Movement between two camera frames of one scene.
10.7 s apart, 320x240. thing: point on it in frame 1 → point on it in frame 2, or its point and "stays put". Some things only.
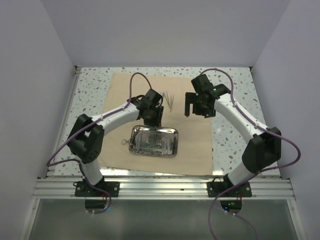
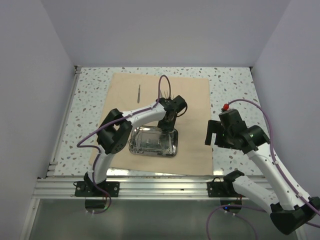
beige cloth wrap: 194,152 stays put
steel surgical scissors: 138,148 stays put
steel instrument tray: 158,141 stays put
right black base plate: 215,188 stays put
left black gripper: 157,121 → 169,127
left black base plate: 83,188 stays put
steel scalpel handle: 163,147 → 138,96
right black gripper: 190,98 → 213,127
